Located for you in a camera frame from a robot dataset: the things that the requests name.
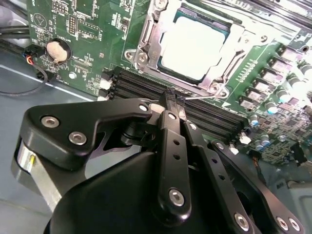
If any silver CPU chip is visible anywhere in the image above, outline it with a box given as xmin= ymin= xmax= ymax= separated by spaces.
xmin=157 ymin=7 xmax=231 ymax=82

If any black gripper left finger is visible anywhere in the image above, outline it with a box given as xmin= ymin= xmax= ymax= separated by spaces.
xmin=19 ymin=89 xmax=192 ymax=220

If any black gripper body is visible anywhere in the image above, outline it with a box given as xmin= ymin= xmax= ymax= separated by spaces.
xmin=43 ymin=121 xmax=235 ymax=234

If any silver socket cover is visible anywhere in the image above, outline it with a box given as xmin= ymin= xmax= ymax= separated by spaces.
xmin=135 ymin=0 xmax=247 ymax=97

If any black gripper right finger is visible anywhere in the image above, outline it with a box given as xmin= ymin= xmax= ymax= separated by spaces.
xmin=176 ymin=96 xmax=307 ymax=234

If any silver wire locking lever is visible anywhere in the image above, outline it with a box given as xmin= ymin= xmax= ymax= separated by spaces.
xmin=181 ymin=94 xmax=223 ymax=101

